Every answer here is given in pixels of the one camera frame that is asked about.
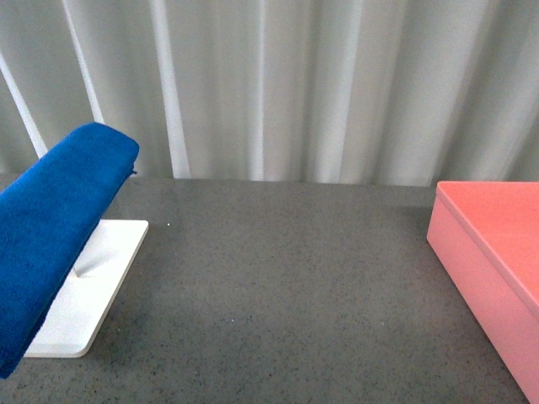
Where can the white pleated curtain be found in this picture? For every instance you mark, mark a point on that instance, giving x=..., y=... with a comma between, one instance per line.
x=382, y=92

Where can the white towel rack stand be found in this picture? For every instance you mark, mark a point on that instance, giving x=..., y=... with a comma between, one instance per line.
x=84, y=300

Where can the blue microfiber cloth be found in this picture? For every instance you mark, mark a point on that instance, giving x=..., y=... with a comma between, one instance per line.
x=47, y=216

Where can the pink plastic bin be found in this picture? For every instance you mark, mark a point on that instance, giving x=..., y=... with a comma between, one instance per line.
x=485, y=234

